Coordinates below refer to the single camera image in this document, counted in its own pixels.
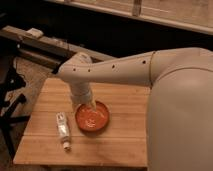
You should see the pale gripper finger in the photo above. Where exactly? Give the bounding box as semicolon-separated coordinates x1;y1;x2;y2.
88;99;96;110

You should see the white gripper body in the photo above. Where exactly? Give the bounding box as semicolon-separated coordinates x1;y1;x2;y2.
69;83;93;109

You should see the clear plastic bottle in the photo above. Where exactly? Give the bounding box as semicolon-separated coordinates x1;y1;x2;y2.
56;112;71;151

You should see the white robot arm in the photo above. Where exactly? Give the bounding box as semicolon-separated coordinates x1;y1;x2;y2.
57;47;213;171

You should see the orange ceramic bowl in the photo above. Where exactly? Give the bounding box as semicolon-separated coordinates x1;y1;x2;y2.
75;101;110;132

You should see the wooden table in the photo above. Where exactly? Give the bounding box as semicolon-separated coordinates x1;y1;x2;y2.
14;78;149;168

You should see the long wooden beam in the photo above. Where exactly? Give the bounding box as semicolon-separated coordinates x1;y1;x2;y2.
0;26;113;61

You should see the black tripod stand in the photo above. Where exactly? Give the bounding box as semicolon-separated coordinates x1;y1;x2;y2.
0;53;31;161

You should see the small white box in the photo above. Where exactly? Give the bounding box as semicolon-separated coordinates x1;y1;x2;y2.
26;28;43;38

